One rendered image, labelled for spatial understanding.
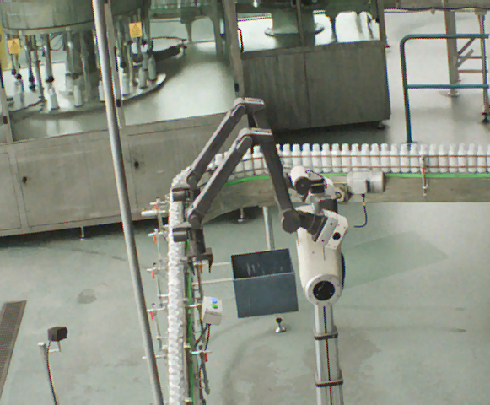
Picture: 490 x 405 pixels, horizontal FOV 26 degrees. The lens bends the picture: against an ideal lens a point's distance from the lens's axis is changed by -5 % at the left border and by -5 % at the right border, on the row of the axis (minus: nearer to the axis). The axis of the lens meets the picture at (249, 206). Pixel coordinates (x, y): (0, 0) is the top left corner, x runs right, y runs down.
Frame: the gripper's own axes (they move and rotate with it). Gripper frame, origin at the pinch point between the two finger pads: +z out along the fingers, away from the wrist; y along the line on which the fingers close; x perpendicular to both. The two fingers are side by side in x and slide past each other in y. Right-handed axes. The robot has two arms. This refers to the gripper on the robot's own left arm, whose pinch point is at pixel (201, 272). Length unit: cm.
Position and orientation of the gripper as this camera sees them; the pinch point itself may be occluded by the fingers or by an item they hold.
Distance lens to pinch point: 456.8
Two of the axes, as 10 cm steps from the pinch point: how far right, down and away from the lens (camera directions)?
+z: 1.0, 9.3, 3.6
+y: 9.9, -1.1, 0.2
